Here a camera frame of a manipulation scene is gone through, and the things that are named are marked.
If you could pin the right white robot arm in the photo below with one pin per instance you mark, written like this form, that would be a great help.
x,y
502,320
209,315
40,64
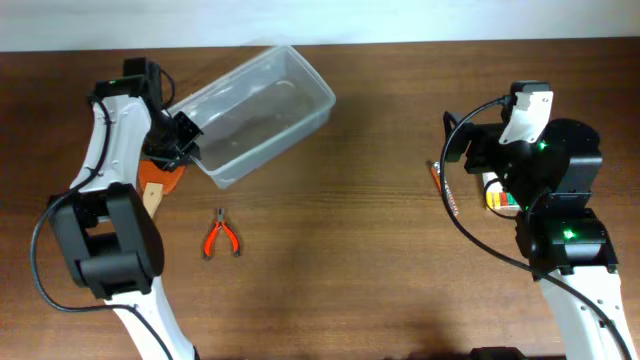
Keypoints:
x,y
548,166

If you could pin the orange screwdriver bit holder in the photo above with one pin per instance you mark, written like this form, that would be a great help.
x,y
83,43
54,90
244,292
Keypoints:
x,y
442,185

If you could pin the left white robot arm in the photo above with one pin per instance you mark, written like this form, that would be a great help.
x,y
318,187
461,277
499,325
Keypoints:
x,y
108,238

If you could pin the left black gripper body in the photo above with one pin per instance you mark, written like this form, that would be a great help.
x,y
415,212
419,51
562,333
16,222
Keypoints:
x,y
176,148

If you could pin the clear plastic container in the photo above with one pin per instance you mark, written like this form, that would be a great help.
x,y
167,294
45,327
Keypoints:
x,y
255,112

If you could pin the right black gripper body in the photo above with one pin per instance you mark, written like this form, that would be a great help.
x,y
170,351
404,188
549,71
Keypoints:
x,y
470,145

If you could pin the orange scraper wooden handle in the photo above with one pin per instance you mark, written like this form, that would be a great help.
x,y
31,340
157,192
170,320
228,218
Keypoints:
x,y
155,184

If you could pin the clear box coloured plugs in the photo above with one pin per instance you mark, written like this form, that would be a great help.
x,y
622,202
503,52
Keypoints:
x,y
497,198

